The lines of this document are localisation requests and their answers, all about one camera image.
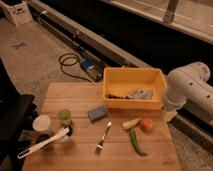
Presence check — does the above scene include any green plastic cup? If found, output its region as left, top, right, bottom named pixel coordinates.
left=58, top=109, right=72, bottom=126

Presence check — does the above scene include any blue sponge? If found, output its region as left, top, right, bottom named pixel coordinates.
left=88, top=105, right=107, bottom=122

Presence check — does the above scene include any dark brown cup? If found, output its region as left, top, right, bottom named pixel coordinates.
left=36, top=134, right=53, bottom=151

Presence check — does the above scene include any blue black power box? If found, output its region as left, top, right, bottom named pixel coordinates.
left=80, top=59, right=104, bottom=82

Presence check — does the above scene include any pale yellow vegetable toy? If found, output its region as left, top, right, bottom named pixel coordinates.
left=122, top=118, right=141, bottom=130

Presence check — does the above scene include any yellow plastic tray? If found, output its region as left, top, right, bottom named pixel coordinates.
left=103, top=67, right=167, bottom=110

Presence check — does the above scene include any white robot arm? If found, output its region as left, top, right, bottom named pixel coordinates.
left=162, top=62, right=213, bottom=127

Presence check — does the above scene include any white storage box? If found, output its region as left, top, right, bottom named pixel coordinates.
left=0, top=0, right=33, bottom=27

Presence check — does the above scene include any orange tomato toy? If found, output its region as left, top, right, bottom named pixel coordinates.
left=140, top=118, right=154, bottom=132

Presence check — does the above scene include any silver metal fork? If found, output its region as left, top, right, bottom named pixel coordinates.
left=95, top=122, right=112, bottom=153

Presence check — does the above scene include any black chair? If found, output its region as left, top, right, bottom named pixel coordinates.
left=0, top=58, right=37, bottom=171

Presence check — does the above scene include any black coiled cable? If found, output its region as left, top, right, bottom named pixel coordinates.
left=58, top=52, right=94, bottom=83

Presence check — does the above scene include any grey cloth in tray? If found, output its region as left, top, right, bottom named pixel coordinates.
left=128, top=89, right=153, bottom=100

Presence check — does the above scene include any green chili pepper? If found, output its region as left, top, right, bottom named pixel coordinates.
left=129, top=129, right=147, bottom=157

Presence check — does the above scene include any white plastic cup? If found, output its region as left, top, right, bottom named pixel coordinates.
left=33, top=115, right=51, bottom=134

